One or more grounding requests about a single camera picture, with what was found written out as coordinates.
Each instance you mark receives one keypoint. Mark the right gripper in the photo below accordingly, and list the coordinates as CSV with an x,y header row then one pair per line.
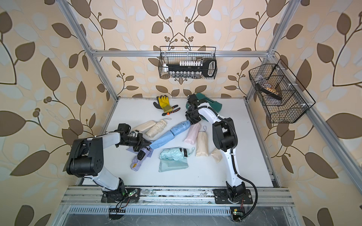
x,y
192,121

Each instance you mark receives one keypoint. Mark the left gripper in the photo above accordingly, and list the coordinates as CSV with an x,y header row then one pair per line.
x,y
143,142

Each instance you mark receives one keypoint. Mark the purple umbrella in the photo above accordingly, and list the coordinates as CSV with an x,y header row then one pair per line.
x,y
137,161

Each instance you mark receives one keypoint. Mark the pink sleeved umbrella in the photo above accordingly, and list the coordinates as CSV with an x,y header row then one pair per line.
x,y
191,137

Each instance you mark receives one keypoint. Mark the blue sleeved umbrella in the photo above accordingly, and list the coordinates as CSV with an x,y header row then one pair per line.
x,y
161,141

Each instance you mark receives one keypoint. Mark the cream sleeved umbrella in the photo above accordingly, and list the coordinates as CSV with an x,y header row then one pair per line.
x,y
217,155
202,143

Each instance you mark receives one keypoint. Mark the mint green umbrella sleeve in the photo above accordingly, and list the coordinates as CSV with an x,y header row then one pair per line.
x,y
171,164

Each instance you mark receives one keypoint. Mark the beige sleeved umbrella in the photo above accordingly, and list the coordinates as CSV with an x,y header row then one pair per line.
x,y
144,126

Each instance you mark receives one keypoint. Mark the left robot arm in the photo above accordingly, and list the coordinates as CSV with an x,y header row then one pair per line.
x,y
86,158

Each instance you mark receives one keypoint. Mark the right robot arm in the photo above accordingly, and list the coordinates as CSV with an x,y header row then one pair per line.
x,y
224,138

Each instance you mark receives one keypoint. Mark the orange black pliers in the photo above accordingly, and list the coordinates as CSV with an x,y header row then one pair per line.
x,y
174,110

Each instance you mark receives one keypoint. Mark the green plastic tool case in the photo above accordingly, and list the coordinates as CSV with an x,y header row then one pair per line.
x,y
213,103

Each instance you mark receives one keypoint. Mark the yellow black work glove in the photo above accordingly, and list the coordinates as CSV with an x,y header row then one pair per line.
x,y
162,103

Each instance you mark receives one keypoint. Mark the black socket set holder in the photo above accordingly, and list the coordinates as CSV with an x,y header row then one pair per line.
x,y
204,68

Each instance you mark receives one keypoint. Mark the tool in right basket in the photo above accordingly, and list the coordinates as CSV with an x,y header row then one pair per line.
x,y
269,91

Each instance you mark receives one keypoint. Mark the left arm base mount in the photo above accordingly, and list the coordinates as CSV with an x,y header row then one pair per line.
x,y
121,194

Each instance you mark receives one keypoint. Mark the back wire basket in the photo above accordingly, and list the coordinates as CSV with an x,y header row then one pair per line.
x,y
169,54

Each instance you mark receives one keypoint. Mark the wire basket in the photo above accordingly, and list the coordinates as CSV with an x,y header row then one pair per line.
x,y
169,54
296,100

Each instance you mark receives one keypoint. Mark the aluminium front rail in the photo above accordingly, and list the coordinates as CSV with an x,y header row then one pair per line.
x,y
178,196

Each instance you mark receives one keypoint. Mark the right wire basket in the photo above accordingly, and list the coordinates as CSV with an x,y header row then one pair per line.
x,y
296,100

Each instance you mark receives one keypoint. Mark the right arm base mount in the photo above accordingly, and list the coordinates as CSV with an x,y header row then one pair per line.
x,y
233,195

